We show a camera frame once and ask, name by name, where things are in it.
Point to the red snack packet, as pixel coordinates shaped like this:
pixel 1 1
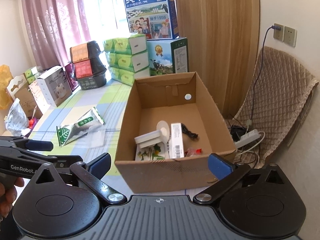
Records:
pixel 190 152

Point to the black instant noodle bowl stack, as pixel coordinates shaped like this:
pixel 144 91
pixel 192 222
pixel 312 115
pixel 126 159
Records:
pixel 90 72

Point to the brown hanging cardboard box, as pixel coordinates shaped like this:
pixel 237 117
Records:
pixel 18 87

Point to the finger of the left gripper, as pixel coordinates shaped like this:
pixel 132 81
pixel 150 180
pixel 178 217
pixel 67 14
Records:
pixel 32 145
pixel 62 161

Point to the green tissue pack middle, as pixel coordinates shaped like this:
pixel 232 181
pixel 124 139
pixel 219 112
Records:
pixel 133 63

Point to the long white dinosaur medicine box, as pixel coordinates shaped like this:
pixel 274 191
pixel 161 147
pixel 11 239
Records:
pixel 155 152

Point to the blue milk carton box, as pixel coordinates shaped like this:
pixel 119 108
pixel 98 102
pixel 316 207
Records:
pixel 156 19

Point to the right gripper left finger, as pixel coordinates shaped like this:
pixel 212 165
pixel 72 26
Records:
pixel 79 184

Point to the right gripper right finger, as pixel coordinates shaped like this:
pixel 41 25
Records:
pixel 231 176

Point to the person left hand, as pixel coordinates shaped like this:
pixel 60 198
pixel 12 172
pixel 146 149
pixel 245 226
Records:
pixel 10 196

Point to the green tissue pack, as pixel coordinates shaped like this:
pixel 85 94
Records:
pixel 127 77
pixel 133 63
pixel 129 44

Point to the purple box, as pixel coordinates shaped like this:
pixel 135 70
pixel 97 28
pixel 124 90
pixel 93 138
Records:
pixel 70 75

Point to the white power strip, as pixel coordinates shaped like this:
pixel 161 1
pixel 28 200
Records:
pixel 247 138

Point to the crumpled clear plastic bag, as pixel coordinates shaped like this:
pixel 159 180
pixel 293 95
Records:
pixel 16 121

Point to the green cow milk carton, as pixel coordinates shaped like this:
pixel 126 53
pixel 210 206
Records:
pixel 168 56

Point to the green tissue pack bottom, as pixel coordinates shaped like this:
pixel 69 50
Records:
pixel 127 77

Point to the pink curtain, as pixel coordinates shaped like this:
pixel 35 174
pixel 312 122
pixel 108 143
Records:
pixel 54 26

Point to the clear plastic box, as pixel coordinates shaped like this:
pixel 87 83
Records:
pixel 96 136

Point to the white appliance box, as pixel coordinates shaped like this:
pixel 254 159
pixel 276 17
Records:
pixel 53 85

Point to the white green medicine box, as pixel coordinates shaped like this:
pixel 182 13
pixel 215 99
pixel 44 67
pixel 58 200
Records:
pixel 177 149

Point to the yellow plastic bag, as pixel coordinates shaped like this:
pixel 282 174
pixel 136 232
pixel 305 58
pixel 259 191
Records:
pixel 5 78

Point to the wall power socket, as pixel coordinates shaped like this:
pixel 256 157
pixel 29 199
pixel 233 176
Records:
pixel 278 32

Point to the silver green leaf tea bag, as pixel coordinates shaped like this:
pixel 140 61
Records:
pixel 70 132

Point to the white power adapter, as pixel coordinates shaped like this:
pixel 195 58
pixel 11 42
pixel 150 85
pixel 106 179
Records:
pixel 149 139

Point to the quilted beige chair cushion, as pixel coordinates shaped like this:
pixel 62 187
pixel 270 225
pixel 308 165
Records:
pixel 277 103

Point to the white plastic spoon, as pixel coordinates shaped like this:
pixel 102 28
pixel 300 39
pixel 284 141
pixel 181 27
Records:
pixel 164 128

